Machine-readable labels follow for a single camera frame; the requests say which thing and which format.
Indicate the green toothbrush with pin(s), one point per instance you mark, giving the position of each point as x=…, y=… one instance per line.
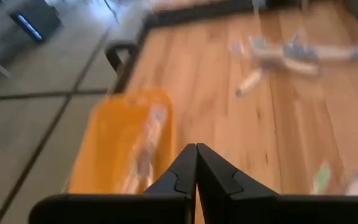
x=322, y=177

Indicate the orange plastic bin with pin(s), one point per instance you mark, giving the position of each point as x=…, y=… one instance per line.
x=110, y=140

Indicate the black device with blue light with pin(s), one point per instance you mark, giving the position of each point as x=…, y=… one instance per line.
x=36, y=21

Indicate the white toothbrush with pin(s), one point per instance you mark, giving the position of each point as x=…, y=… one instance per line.
x=300, y=67
x=154, y=124

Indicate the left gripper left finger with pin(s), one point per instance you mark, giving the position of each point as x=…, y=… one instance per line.
x=182, y=174

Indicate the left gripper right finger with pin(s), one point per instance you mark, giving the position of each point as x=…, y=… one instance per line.
x=216, y=177

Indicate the orange toothbrush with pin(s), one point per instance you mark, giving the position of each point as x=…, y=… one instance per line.
x=249, y=82

